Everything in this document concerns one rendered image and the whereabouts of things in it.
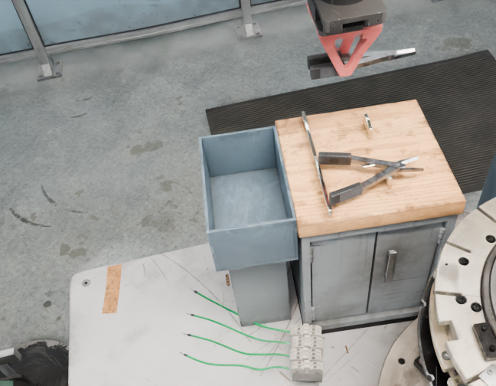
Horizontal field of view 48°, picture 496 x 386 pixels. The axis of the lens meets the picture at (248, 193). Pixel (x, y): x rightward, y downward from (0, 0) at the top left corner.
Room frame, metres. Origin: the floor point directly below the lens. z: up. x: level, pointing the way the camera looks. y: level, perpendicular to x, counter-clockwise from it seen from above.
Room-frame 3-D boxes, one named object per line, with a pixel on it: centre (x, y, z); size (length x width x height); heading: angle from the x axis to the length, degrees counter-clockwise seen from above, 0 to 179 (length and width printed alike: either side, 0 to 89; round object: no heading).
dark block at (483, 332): (0.21, -0.19, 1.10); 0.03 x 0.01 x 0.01; 0
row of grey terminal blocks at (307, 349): (0.37, -0.05, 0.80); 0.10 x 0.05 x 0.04; 169
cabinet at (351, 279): (0.49, -0.15, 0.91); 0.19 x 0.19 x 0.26; 0
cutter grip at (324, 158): (0.48, -0.11, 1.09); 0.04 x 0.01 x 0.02; 75
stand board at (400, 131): (0.49, -0.15, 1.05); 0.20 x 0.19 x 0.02; 90
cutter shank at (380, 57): (0.53, -0.16, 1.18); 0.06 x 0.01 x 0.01; 99
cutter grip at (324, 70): (0.53, -0.11, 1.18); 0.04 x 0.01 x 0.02; 89
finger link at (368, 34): (0.53, -0.13, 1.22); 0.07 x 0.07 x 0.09; 1
